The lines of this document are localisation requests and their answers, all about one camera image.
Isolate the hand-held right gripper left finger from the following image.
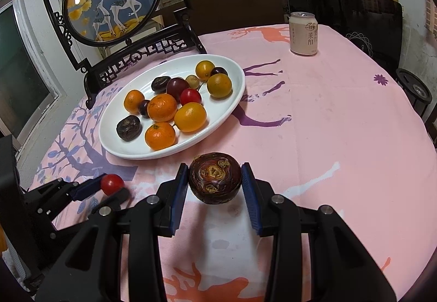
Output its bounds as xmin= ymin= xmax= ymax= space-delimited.
xmin=36 ymin=163 xmax=190 ymax=302

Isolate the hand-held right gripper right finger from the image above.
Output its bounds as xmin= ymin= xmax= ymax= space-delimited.
xmin=241 ymin=163 xmax=397 ymax=302

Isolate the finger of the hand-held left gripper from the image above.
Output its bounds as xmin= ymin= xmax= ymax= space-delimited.
xmin=89 ymin=188 xmax=131 ymax=213
xmin=24 ymin=176 xmax=105 ymax=219

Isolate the small red cherry tomato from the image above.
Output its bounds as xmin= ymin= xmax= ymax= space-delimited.
xmin=101 ymin=174 xmax=125 ymax=196

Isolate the dark purple water chestnut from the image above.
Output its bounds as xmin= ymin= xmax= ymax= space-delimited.
xmin=188 ymin=152 xmax=242 ymax=203

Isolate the white oval plate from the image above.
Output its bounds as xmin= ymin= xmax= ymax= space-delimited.
xmin=98 ymin=54 xmax=246 ymax=160

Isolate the dark wrinkled passion fruit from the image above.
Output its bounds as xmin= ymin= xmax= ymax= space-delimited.
xmin=151 ymin=77 xmax=171 ymax=93
xmin=116 ymin=116 xmax=142 ymax=142

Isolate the large oval kumquat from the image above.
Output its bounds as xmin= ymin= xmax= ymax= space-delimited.
xmin=174 ymin=102 xmax=208 ymax=133

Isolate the dark cherry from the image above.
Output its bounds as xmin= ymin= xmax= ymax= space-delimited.
xmin=137 ymin=100 xmax=151 ymax=119

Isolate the large mandarin orange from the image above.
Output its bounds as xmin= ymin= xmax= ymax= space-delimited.
xmin=147 ymin=93 xmax=178 ymax=122

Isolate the small mandarin orange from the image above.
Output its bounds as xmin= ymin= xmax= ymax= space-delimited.
xmin=123 ymin=90 xmax=146 ymax=115

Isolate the dark purple plum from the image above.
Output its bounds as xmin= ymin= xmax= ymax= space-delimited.
xmin=166 ymin=77 xmax=190 ymax=101

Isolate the white framed window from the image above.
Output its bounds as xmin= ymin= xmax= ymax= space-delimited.
xmin=0 ymin=0 xmax=65 ymax=156

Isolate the beige drink can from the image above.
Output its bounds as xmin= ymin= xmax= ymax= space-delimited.
xmin=290 ymin=11 xmax=319 ymax=57

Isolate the black round stool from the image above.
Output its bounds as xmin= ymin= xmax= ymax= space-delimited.
xmin=396 ymin=68 xmax=432 ymax=118

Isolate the black chair back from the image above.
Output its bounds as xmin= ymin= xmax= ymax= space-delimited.
xmin=284 ymin=0 xmax=403 ymax=74

